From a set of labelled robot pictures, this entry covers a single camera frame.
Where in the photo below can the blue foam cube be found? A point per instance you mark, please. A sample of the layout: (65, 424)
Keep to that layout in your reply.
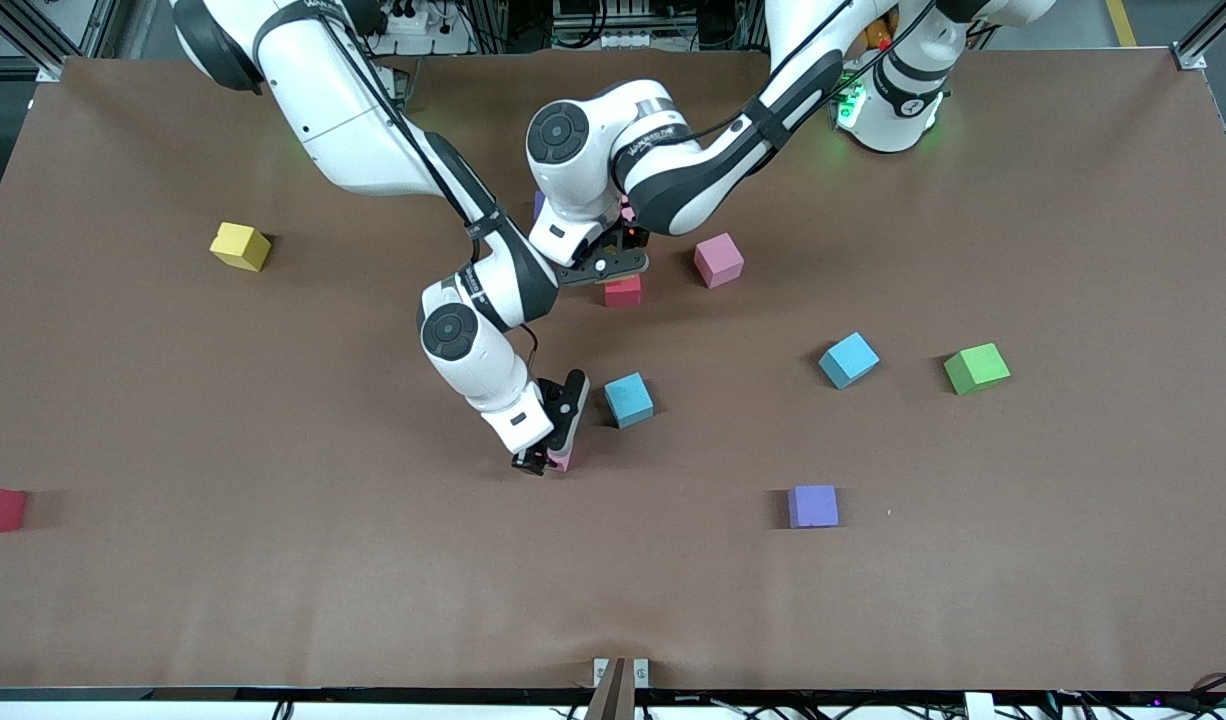
(628, 400)
(849, 360)

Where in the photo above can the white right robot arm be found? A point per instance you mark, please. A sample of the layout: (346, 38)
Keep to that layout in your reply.
(453, 335)

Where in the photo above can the orange fruit net bag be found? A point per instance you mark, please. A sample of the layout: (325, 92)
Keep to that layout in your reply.
(873, 35)

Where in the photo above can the brown table cover sheet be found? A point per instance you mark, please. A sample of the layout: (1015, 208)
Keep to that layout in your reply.
(613, 580)

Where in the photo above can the brown tapered post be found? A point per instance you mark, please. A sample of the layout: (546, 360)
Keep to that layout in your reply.
(613, 695)

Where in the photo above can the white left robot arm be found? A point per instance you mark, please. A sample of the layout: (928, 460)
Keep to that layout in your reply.
(558, 135)

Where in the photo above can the green foam cube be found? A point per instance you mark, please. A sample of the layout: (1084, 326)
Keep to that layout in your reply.
(976, 368)

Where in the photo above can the yellow foam cube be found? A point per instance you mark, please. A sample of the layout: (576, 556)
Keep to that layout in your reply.
(238, 245)

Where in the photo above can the white power strip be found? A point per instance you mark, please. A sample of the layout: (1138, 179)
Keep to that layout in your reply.
(613, 40)
(418, 22)

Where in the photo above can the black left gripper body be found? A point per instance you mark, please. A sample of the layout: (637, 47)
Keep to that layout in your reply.
(628, 237)

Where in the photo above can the pink foam cube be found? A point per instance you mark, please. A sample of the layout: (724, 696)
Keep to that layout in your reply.
(563, 462)
(626, 210)
(718, 260)

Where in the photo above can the aluminium frame profile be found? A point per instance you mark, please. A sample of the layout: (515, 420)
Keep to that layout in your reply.
(98, 25)
(1208, 35)

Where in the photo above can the silver metal mounting bracket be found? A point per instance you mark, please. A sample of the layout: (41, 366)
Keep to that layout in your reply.
(641, 672)

